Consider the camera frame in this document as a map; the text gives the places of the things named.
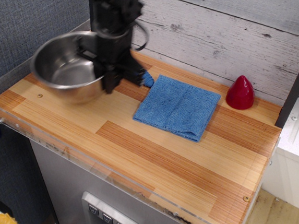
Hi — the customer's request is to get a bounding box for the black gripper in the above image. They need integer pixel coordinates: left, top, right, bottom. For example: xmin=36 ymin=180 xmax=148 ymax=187
xmin=72 ymin=29 xmax=149 ymax=98

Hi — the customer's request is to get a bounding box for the silver metal pot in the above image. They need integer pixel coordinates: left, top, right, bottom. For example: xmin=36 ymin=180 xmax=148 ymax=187
xmin=30 ymin=31 xmax=105 ymax=104

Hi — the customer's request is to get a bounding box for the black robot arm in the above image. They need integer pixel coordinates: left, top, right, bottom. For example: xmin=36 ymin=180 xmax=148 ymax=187
xmin=77 ymin=0 xmax=145 ymax=94

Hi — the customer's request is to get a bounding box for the blue folded cloth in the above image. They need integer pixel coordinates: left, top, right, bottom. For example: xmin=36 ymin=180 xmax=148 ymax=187
xmin=133 ymin=75 xmax=221 ymax=142

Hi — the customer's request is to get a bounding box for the silver toy fridge cabinet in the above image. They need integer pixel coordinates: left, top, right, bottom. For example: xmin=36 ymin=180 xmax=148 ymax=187
xmin=21 ymin=139 xmax=230 ymax=224

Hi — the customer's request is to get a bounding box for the red cone-shaped toy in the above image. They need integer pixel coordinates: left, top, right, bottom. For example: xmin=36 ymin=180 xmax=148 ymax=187
xmin=225 ymin=75 xmax=255 ymax=110

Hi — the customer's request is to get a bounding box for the grey dispenser button panel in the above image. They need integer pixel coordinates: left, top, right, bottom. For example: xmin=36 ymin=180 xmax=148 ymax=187
xmin=81 ymin=191 xmax=138 ymax=224

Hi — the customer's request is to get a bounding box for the white cabinet at right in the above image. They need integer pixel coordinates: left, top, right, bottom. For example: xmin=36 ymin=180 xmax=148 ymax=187
xmin=261 ymin=98 xmax=299 ymax=208

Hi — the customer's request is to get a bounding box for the spoon with blue handle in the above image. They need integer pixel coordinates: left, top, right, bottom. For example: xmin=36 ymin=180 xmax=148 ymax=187
xmin=142 ymin=71 xmax=154 ymax=88

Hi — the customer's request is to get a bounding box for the dark left vertical post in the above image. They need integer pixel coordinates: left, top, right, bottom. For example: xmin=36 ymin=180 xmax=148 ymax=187
xmin=83 ymin=0 xmax=102 ymax=33

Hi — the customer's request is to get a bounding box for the clear acrylic guard rail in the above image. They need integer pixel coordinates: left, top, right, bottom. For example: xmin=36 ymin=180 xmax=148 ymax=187
xmin=0 ymin=11 xmax=290 ymax=224

